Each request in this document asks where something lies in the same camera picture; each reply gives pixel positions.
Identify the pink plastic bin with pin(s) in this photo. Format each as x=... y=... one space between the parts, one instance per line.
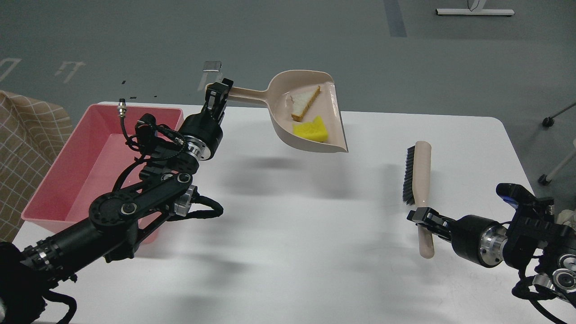
x=87 y=167

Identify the triangular bread slice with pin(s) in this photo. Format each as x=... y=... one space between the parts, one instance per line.
x=301 y=103

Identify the yellow sponge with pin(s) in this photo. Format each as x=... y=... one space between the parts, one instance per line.
x=313 y=131

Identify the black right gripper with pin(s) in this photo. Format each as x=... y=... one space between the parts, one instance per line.
x=473 y=238

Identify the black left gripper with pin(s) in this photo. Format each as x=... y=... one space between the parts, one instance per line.
x=202 y=131

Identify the beige plastic dustpan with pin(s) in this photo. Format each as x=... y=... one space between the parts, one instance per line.
x=275 y=99

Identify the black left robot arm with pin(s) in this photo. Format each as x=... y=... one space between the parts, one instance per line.
x=156 y=188

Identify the beige hand brush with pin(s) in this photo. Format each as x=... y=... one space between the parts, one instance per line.
x=416 y=190

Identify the chair leg with caster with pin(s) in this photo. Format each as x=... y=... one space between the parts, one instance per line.
x=549 y=121

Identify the white stand base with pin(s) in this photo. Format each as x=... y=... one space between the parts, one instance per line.
x=476 y=12

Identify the brown checkered cloth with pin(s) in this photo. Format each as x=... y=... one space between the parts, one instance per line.
x=32 y=134

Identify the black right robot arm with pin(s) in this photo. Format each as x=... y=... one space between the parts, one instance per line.
x=532 y=242

